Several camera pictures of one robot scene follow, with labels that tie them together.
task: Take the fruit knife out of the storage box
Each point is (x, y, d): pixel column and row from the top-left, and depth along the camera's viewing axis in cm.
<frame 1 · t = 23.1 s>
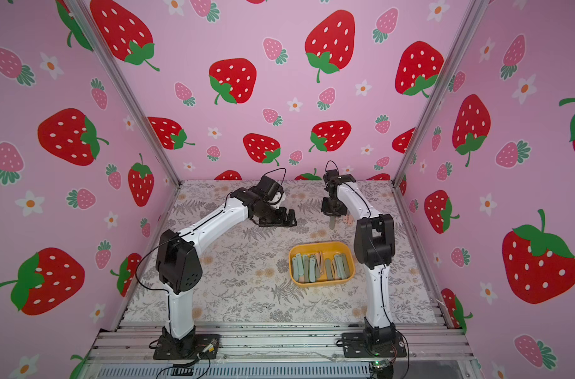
left hand: (289, 223, 88), fingers open
right hand: (342, 214, 99), fingers closed
yellow plastic storage box: (319, 262, 93), point 2 cm above the table
sage green folding knife: (332, 222, 100), point 7 cm above the table

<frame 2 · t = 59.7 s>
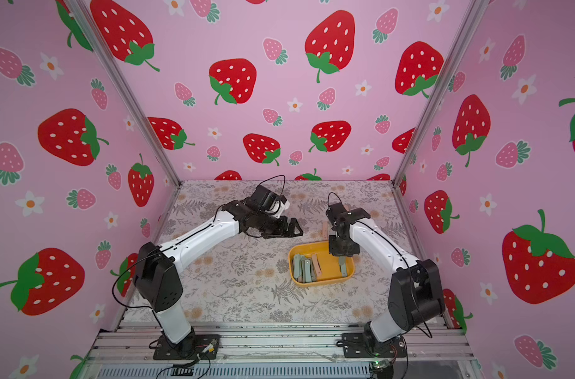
left hand: (296, 233, 81), fingers open
right hand: (352, 252, 84), fingers closed
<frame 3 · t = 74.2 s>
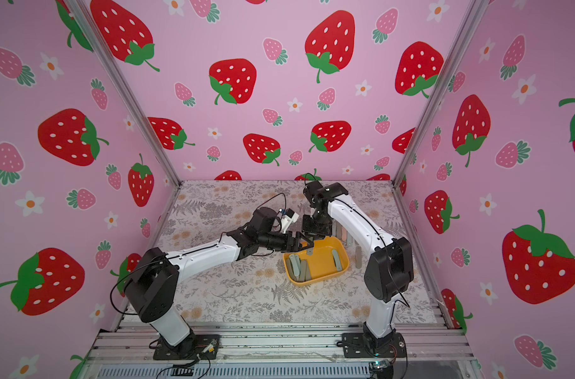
left hand: (309, 246, 79), fingers open
right hand: (318, 235, 84), fingers closed
yellow plastic storage box: (327, 258, 95), on the table
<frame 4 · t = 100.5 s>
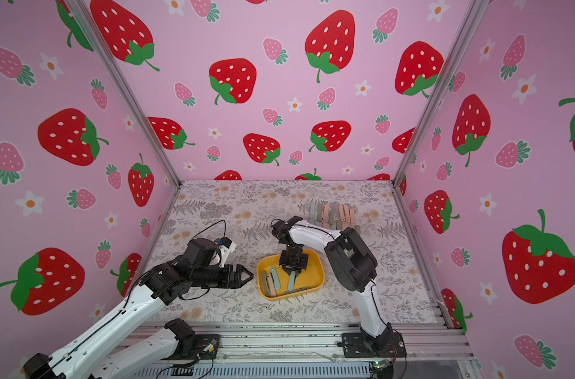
left hand: (246, 275, 74), fingers open
right hand: (298, 270, 91), fingers closed
yellow plastic storage box: (312, 278, 90), on the table
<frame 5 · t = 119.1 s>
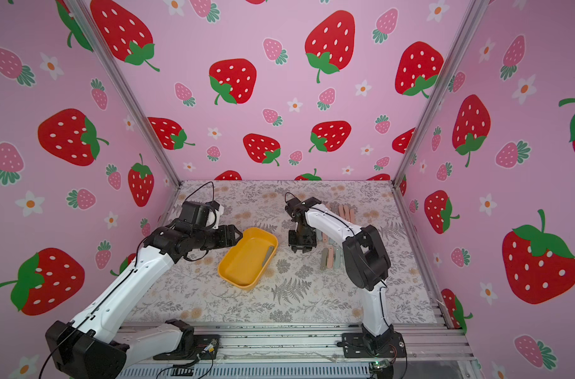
left hand: (236, 235, 78), fingers open
right hand: (304, 248, 90), fingers open
yellow plastic storage box: (242, 264, 94), on the table
